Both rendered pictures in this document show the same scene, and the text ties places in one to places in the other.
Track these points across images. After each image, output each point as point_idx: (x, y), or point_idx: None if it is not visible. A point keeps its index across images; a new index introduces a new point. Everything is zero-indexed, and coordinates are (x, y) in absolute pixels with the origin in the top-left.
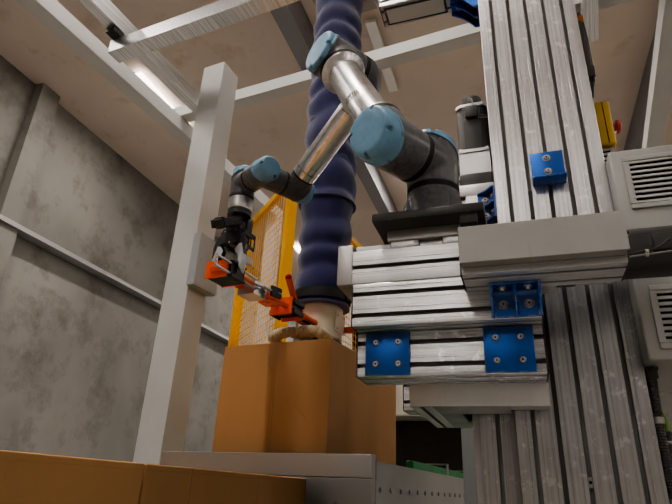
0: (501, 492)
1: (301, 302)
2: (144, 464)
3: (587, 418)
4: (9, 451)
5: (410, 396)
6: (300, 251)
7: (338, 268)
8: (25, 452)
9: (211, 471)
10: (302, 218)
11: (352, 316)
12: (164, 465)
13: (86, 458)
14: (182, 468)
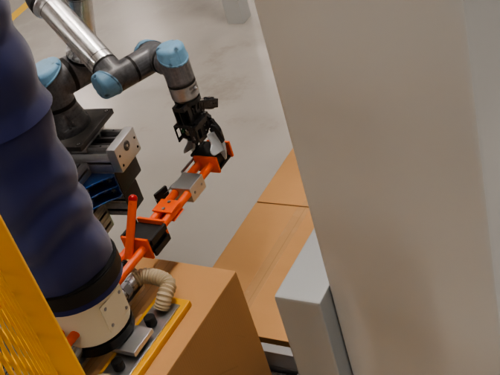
0: None
1: (125, 230)
2: (257, 202)
3: None
4: (284, 160)
5: (111, 219)
6: (82, 188)
7: (137, 139)
8: (282, 164)
9: (234, 235)
10: (56, 131)
11: (138, 164)
12: (251, 210)
13: (271, 180)
14: (245, 219)
